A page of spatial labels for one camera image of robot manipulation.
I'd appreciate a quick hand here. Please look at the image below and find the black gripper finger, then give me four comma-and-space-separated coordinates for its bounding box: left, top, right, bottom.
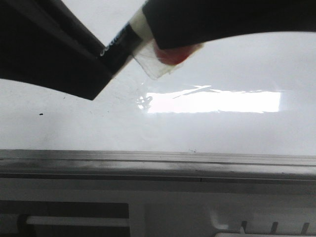
142, 0, 316, 49
0, 0, 113, 100

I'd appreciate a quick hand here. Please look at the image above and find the black white whiteboard marker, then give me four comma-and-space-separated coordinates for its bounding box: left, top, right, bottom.
99, 6, 154, 77

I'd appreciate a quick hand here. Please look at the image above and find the red magnet under clear tape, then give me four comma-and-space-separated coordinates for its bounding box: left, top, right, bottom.
133, 39, 204, 80

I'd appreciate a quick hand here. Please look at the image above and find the grey aluminium marker tray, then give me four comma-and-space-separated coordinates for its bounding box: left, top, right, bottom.
0, 150, 316, 237

